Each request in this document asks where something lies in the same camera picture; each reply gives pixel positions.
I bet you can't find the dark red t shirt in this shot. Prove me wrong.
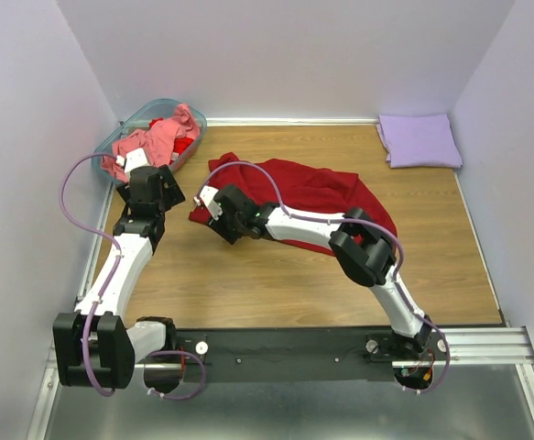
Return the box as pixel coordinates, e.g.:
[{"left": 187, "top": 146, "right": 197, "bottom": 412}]
[{"left": 189, "top": 152, "right": 398, "bottom": 238}]

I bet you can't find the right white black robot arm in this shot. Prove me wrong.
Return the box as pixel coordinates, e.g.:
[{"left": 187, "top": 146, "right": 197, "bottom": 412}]
[{"left": 198, "top": 184, "right": 431, "bottom": 359}]

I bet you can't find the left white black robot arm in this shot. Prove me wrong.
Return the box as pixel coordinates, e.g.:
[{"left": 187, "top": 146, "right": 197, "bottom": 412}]
[{"left": 52, "top": 165, "right": 185, "bottom": 397}]

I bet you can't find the pink t shirt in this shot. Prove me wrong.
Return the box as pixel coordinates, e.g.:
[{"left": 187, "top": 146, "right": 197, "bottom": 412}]
[{"left": 100, "top": 103, "right": 202, "bottom": 183}]

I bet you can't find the clear blue plastic bin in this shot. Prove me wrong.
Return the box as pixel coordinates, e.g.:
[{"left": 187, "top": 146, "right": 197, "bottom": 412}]
[{"left": 91, "top": 98, "right": 208, "bottom": 187}]

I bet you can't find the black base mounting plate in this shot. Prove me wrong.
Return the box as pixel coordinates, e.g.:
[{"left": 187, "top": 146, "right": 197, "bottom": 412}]
[{"left": 124, "top": 325, "right": 451, "bottom": 385}]

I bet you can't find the folded lavender t shirt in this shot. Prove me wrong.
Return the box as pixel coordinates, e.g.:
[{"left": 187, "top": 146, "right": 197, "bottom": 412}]
[{"left": 376, "top": 114, "right": 463, "bottom": 169}]

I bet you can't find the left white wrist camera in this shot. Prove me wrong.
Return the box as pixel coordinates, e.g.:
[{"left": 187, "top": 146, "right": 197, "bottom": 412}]
[{"left": 115, "top": 148, "right": 150, "bottom": 178}]

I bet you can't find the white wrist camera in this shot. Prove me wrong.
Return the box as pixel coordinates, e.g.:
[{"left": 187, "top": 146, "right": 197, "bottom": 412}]
[
  {"left": 194, "top": 185, "right": 223, "bottom": 220},
  {"left": 115, "top": 148, "right": 150, "bottom": 178}
]

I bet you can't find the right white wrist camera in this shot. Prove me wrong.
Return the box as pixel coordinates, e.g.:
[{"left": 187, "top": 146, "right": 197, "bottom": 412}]
[{"left": 194, "top": 185, "right": 223, "bottom": 220}]

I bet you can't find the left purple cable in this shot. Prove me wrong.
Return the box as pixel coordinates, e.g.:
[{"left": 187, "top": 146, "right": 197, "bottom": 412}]
[{"left": 60, "top": 153, "right": 207, "bottom": 401}]

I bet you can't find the purple cable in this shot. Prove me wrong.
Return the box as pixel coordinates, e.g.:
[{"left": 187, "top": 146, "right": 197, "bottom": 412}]
[
  {"left": 193, "top": 159, "right": 452, "bottom": 396},
  {"left": 60, "top": 153, "right": 207, "bottom": 401}
]

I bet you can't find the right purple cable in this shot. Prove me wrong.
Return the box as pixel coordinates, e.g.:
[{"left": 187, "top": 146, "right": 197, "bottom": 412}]
[{"left": 193, "top": 159, "right": 452, "bottom": 396}]

